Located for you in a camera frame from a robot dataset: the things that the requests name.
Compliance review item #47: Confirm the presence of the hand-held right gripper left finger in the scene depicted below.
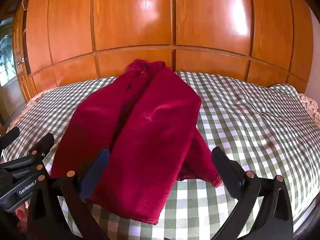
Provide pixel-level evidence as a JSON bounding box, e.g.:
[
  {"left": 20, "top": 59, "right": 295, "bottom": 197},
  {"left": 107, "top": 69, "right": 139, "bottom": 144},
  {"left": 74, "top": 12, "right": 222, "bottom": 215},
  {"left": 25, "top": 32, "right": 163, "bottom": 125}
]
[{"left": 26, "top": 147, "right": 111, "bottom": 240}]

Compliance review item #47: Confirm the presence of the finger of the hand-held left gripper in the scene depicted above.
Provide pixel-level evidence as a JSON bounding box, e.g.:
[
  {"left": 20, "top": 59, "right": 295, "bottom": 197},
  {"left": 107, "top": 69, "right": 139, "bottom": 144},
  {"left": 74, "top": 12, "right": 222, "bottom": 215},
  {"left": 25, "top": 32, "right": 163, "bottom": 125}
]
[
  {"left": 0, "top": 133, "right": 55, "bottom": 179},
  {"left": 0, "top": 127, "right": 21, "bottom": 147}
]

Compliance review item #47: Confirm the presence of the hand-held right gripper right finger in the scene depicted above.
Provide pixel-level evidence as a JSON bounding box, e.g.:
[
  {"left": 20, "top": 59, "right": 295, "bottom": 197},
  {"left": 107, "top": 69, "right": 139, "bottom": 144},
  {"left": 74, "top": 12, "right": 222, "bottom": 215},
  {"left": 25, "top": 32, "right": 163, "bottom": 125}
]
[{"left": 211, "top": 146, "right": 294, "bottom": 240}]

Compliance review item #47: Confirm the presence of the red velvet garment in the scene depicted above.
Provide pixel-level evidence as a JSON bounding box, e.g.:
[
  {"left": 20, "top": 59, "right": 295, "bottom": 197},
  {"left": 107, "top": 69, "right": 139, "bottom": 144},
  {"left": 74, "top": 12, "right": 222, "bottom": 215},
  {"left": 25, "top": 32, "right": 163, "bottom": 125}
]
[{"left": 50, "top": 59, "right": 223, "bottom": 225}]

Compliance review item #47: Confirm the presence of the floral bedding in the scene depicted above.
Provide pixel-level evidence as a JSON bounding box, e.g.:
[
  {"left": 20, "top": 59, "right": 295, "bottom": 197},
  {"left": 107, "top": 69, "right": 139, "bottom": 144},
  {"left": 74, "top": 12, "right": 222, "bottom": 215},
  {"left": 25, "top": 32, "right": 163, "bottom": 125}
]
[
  {"left": 297, "top": 93, "right": 320, "bottom": 130},
  {"left": 6, "top": 95, "right": 42, "bottom": 132}
]

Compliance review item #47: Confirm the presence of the wooden glazed door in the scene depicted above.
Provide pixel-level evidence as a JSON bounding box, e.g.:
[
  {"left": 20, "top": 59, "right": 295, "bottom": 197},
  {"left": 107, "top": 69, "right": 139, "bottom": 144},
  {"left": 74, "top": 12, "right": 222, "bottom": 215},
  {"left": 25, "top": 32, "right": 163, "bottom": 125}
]
[{"left": 0, "top": 15, "right": 28, "bottom": 122}]

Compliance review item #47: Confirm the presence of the wooden wardrobe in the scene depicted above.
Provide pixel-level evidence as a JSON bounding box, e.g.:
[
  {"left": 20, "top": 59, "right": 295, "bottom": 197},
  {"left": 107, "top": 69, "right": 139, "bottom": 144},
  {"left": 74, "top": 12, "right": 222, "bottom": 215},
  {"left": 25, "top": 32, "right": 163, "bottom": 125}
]
[{"left": 12, "top": 0, "right": 314, "bottom": 101}]

